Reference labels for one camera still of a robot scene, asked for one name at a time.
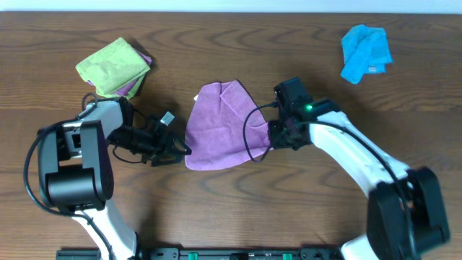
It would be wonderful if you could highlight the purple microfiber cloth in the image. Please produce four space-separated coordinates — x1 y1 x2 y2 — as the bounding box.
185 80 270 170

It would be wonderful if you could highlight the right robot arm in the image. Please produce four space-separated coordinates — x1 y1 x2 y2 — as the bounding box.
269 77 450 259

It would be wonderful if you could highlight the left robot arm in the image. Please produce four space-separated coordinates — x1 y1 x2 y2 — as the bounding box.
32 97 192 259

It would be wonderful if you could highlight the purple cloth under green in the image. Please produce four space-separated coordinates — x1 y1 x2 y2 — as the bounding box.
96 49 152 99

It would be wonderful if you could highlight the green folded cloth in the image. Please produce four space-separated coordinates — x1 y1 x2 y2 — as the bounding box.
76 38 148 94

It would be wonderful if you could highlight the blue crumpled cloth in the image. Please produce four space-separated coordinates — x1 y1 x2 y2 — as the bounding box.
340 25 393 84

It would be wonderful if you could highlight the left black cable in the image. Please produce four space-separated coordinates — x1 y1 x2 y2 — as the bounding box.
22 92 149 260

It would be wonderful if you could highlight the black cable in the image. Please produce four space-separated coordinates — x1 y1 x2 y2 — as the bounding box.
22 92 149 260
242 102 416 260

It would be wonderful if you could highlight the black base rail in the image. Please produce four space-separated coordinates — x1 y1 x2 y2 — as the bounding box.
56 247 344 260

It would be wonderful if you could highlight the right black cable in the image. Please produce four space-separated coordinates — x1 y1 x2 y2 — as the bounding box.
242 102 416 260

